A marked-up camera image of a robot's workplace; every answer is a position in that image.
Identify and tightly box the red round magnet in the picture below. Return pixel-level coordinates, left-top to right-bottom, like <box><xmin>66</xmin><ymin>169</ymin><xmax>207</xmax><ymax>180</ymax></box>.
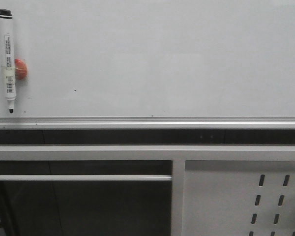
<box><xmin>14</xmin><ymin>59</ymin><xmax>28</xmax><ymax>80</ymax></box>

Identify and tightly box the white black whiteboard marker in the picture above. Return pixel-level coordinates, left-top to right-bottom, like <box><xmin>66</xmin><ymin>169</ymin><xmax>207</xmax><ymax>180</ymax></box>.
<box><xmin>0</xmin><ymin>9</ymin><xmax>16</xmax><ymax>114</ymax></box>

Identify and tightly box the white perforated pegboard panel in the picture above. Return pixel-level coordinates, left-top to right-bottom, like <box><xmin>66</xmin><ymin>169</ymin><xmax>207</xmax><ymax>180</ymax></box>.
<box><xmin>182</xmin><ymin>160</ymin><xmax>295</xmax><ymax>236</ymax></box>

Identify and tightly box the white horizontal stand bar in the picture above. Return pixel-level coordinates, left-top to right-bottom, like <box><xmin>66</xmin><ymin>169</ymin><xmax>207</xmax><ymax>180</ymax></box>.
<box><xmin>0</xmin><ymin>175</ymin><xmax>172</xmax><ymax>181</ymax></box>

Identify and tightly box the white metal stand frame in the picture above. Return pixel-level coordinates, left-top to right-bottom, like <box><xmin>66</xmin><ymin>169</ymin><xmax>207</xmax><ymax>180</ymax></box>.
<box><xmin>0</xmin><ymin>145</ymin><xmax>295</xmax><ymax>236</ymax></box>

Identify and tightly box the whiteboard with aluminium frame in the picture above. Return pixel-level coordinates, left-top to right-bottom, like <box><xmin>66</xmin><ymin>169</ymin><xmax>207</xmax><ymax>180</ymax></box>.
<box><xmin>0</xmin><ymin>0</ymin><xmax>295</xmax><ymax>129</ymax></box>

